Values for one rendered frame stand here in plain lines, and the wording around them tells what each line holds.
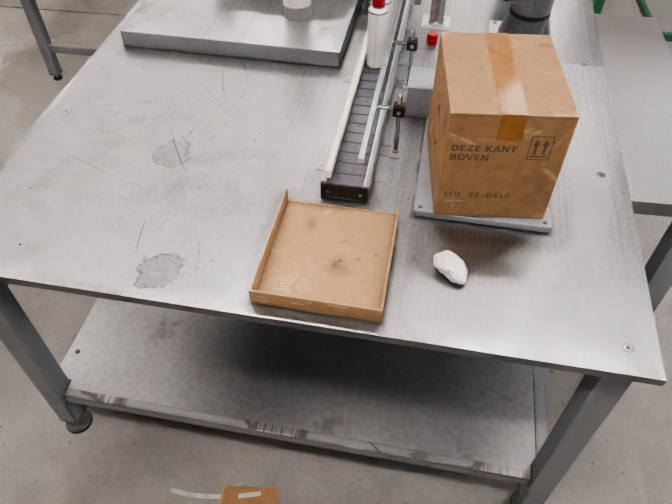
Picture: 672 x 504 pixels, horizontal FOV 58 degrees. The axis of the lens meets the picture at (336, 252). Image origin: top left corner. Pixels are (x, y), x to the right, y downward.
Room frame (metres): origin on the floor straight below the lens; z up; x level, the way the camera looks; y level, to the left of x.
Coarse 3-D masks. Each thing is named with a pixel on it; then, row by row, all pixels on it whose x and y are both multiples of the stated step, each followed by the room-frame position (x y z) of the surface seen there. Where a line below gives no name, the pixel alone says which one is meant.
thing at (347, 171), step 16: (400, 16) 1.78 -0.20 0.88; (368, 80) 1.43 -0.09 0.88; (384, 80) 1.43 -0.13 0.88; (368, 96) 1.35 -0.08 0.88; (352, 112) 1.28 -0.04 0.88; (368, 112) 1.28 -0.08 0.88; (352, 128) 1.22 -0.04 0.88; (352, 144) 1.15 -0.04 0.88; (368, 144) 1.15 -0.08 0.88; (336, 160) 1.09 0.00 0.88; (352, 160) 1.09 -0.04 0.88; (368, 160) 1.09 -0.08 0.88; (336, 176) 1.04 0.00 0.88; (352, 176) 1.04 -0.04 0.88
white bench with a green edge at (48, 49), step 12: (24, 0) 2.80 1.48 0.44; (36, 12) 2.81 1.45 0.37; (36, 24) 2.80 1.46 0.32; (36, 36) 2.80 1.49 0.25; (48, 36) 2.84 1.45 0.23; (48, 48) 2.80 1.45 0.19; (60, 48) 2.80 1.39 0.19; (72, 48) 2.79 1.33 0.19; (84, 48) 2.78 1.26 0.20; (96, 48) 2.78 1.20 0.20; (48, 60) 2.80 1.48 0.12; (60, 72) 2.82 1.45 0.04
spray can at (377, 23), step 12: (372, 0) 1.50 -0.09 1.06; (384, 0) 1.49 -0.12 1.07; (372, 12) 1.49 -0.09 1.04; (384, 12) 1.48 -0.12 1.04; (372, 24) 1.48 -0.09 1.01; (384, 24) 1.48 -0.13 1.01; (372, 36) 1.48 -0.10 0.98; (384, 36) 1.49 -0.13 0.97; (372, 48) 1.48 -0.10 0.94; (384, 48) 1.49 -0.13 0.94; (372, 60) 1.48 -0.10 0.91
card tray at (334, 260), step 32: (288, 224) 0.93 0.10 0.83; (320, 224) 0.93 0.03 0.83; (352, 224) 0.93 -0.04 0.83; (384, 224) 0.93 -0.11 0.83; (288, 256) 0.84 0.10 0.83; (320, 256) 0.84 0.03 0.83; (352, 256) 0.84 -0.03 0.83; (384, 256) 0.84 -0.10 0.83; (256, 288) 0.75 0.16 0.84; (288, 288) 0.75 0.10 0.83; (320, 288) 0.75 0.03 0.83; (352, 288) 0.75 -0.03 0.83; (384, 288) 0.72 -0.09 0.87
